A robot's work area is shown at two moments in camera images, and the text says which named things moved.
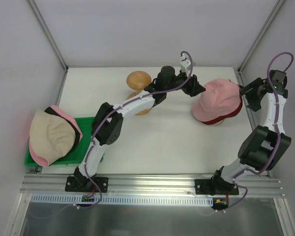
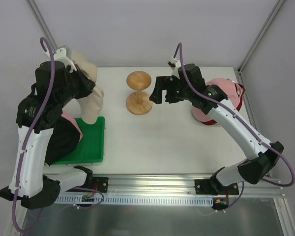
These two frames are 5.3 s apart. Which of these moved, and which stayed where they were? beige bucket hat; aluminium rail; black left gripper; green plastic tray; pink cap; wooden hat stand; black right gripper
Moved: black left gripper; black right gripper; beige bucket hat
Stayed: green plastic tray; wooden hat stand; pink cap; aluminium rail
